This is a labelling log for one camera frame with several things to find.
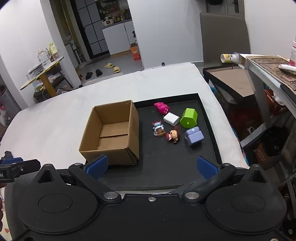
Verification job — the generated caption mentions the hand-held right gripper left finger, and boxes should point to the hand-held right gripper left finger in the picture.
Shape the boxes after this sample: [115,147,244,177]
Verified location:
[32,155,121,203]

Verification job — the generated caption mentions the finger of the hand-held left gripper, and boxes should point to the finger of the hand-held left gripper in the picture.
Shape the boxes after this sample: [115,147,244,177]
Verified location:
[0,151,41,178]

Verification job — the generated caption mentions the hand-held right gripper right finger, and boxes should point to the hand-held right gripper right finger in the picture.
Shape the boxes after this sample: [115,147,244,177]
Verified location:
[183,156,273,202]

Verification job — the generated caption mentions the purple block toy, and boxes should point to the purple block toy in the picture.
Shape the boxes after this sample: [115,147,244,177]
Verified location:
[185,126,205,146]

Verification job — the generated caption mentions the black tray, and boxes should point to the black tray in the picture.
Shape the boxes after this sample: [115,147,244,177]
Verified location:
[99,93,223,189]

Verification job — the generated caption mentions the brown-haired doll figurine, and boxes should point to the brown-haired doll figurine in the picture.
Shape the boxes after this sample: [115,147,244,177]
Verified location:
[166,129,181,144]

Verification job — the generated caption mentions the brown cardboard box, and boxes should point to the brown cardboard box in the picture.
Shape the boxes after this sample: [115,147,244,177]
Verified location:
[79,100,140,166]

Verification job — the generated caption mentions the green toy house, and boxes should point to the green toy house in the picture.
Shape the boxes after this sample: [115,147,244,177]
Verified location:
[180,108,198,128]

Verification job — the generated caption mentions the white charger plug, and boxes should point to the white charger plug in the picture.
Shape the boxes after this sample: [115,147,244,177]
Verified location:
[163,113,180,127]

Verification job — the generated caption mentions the red and blue figurine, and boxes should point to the red and blue figurine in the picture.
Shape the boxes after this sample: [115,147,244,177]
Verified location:
[151,121,166,137]

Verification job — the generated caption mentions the pink bear toy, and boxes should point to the pink bear toy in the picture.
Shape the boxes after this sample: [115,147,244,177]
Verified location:
[154,102,171,115]

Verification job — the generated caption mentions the black round stool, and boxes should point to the black round stool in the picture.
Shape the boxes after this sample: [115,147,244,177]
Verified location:
[33,90,49,103]

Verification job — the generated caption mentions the black trash bin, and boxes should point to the black trash bin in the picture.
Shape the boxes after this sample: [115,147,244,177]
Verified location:
[261,126,290,163]

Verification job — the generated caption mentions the black side table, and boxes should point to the black side table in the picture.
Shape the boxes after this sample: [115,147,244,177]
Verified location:
[203,65,258,116]

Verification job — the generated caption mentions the orange basket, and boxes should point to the orange basket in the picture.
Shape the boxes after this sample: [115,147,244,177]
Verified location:
[265,89,289,115]

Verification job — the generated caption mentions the yellow-edged round table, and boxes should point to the yellow-edged round table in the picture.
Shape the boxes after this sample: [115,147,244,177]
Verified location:
[20,56,64,98]

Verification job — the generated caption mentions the dark plates in plastic bag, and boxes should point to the dark plates in plastic bag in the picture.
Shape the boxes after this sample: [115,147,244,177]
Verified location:
[28,62,44,76]

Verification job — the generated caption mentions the grey desk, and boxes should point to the grey desk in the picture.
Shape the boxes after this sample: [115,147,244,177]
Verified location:
[238,54,296,130]

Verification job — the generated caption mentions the glass jar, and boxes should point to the glass jar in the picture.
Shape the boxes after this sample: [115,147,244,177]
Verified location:
[37,49,50,62]

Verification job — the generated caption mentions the brown patterned desk mat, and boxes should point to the brown patterned desk mat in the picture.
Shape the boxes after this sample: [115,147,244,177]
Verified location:
[251,57,296,91]

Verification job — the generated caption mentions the yellow carton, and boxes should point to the yellow carton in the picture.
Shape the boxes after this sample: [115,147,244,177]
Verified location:
[48,42,59,61]

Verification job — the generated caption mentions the white standing fan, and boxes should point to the white standing fan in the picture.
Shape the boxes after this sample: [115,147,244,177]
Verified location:
[69,38,82,67]

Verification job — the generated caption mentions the orange cardboard box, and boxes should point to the orange cardboard box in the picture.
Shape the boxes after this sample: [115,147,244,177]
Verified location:
[130,44,141,61]

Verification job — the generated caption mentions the white tube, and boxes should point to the white tube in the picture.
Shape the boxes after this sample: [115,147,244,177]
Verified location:
[279,64,296,74]

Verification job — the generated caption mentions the white cabinet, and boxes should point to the white cabinet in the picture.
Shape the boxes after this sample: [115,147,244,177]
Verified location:
[102,21,135,55]

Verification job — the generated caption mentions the grey chair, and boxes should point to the grey chair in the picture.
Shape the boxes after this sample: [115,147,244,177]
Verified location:
[200,12,251,69]

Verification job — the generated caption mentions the black grid door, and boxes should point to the black grid door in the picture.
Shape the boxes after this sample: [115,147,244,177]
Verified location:
[70,0,109,59]

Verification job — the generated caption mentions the pink and white bottle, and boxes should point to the pink and white bottle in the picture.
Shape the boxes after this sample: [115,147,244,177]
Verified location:
[289,40,296,66]

